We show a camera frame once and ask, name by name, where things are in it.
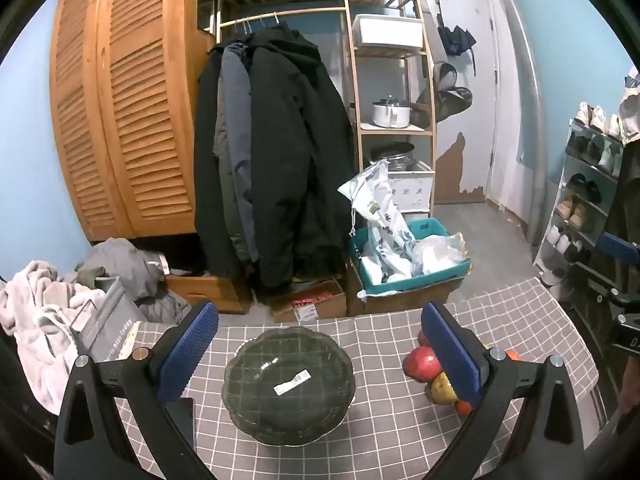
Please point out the teal crate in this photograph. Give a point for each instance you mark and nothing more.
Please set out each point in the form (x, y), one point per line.
(450, 272)

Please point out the red apple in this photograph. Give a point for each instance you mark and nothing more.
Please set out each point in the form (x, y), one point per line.
(423, 338)
(420, 366)

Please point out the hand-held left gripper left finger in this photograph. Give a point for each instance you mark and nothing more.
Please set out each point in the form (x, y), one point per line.
(192, 345)

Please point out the grey checkered tablecloth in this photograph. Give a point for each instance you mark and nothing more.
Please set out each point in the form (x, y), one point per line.
(380, 425)

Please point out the wooden drawer box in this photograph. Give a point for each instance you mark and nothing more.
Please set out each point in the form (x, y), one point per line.
(210, 290)

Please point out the steel pot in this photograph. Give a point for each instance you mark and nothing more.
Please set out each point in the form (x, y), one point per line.
(392, 155)

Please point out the pale fleece blanket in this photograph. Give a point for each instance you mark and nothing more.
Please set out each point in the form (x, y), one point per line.
(40, 320)

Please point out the dark brown hanging coat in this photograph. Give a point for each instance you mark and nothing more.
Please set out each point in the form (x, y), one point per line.
(630, 200)

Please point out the yellow pear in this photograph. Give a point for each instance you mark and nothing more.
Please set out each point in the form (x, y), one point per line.
(442, 391)

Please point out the wooden louvered wardrobe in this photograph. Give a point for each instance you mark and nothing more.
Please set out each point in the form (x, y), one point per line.
(125, 110)

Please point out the group of assorted shoes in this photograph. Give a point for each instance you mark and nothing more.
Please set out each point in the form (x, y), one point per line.
(575, 210)

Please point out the black hooded coat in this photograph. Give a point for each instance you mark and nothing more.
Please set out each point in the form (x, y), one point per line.
(295, 160)

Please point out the black jacket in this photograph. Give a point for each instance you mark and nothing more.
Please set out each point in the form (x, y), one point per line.
(207, 185)

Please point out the white lattice basket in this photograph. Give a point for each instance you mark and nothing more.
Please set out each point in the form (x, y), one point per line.
(412, 190)

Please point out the dark folded umbrella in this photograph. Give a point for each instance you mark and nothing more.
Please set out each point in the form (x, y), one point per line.
(455, 37)

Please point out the white storage box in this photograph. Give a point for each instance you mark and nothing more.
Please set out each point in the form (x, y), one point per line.
(387, 30)

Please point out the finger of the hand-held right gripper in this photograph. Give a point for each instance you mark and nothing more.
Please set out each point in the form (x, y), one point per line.
(610, 285)
(620, 249)

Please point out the orange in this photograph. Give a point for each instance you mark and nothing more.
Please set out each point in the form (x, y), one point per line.
(464, 407)
(512, 355)

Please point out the white door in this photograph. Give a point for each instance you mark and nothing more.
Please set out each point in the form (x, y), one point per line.
(505, 135)

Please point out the dark rectangular device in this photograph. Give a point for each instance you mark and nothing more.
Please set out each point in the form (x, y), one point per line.
(182, 425)

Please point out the olive hanging bags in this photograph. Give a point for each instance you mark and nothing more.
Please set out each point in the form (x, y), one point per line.
(445, 95)

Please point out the flat cardboard box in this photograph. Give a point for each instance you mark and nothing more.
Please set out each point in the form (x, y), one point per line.
(310, 302)

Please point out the wooden shelf rack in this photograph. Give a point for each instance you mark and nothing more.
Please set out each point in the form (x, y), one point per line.
(355, 85)

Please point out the grey pipe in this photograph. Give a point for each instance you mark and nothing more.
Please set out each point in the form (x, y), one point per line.
(532, 110)

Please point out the white pot with lid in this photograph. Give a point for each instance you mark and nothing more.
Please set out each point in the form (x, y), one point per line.
(390, 114)

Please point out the grey shoe rack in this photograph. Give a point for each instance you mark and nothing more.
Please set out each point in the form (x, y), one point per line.
(555, 220)

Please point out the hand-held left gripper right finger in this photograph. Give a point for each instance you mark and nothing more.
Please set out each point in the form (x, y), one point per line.
(450, 350)

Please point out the white printed plastic bag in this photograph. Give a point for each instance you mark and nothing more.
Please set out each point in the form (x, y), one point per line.
(377, 210)

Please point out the clear plastic bag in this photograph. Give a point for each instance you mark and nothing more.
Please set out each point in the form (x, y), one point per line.
(440, 255)

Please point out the large cardboard box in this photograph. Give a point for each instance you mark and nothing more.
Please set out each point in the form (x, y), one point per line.
(400, 302)

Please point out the grey-blue jacket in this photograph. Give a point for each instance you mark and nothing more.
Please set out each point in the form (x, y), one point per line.
(235, 135)

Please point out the white lace cloth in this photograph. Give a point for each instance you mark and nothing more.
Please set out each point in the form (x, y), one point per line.
(631, 105)

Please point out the wooden clothes rail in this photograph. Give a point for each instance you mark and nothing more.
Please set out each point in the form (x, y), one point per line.
(280, 12)

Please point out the dark glass plate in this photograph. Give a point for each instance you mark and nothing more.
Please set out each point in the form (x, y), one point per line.
(287, 360)

